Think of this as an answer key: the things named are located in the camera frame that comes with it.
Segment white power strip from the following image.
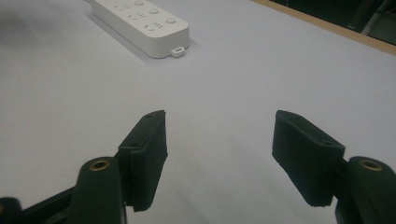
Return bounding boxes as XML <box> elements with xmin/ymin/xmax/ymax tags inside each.
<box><xmin>89</xmin><ymin>0</ymin><xmax>191</xmax><ymax>60</ymax></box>

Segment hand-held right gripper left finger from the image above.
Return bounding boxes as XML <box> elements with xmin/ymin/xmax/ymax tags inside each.
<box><xmin>72</xmin><ymin>109</ymin><xmax>169</xmax><ymax>224</ymax></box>

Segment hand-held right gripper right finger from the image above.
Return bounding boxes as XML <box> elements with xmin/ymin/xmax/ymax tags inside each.
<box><xmin>271</xmin><ymin>109</ymin><xmax>396</xmax><ymax>224</ymax></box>

